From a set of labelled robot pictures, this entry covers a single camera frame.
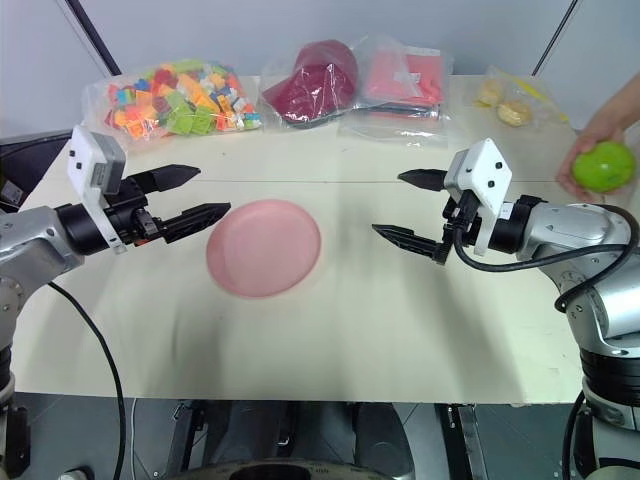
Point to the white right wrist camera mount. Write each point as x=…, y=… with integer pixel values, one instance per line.
x=487, y=165

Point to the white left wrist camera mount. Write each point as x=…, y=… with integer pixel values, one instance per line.
x=82, y=155

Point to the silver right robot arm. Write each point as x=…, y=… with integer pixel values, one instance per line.
x=575, y=225

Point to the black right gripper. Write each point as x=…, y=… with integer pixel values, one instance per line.
x=462, y=215

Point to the pink round plate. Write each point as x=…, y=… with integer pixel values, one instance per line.
x=265, y=250

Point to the black table leg bracket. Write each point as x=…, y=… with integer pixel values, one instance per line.
x=462, y=440

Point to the dark red cap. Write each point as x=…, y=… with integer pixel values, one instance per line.
x=315, y=87

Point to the bag of colourful building bricks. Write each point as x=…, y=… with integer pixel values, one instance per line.
x=175, y=100

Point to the person's bare forearm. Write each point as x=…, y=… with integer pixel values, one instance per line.
x=620, y=107

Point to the pale yellow bread piece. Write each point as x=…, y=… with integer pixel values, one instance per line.
x=514, y=112
x=489, y=92

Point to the person's bare hand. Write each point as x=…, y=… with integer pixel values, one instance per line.
x=567, y=172

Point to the bag of pink cloths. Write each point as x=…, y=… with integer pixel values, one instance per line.
x=405, y=80

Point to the black diagonal wall strip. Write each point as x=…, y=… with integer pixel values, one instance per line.
x=102, y=37
x=550, y=37

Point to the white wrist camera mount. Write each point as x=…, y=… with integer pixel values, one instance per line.
x=82, y=155
x=487, y=165

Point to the green apple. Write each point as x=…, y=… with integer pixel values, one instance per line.
x=605, y=167

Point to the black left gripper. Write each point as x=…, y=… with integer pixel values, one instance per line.
x=127, y=215

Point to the black equipment beside table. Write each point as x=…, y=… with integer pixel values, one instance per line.
x=30, y=155

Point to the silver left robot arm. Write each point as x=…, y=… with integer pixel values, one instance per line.
x=30, y=230

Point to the clear plastic cap bag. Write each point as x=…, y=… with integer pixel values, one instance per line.
x=280, y=70

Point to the clear bag with yellow stripe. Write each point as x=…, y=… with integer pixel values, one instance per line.
x=540, y=95

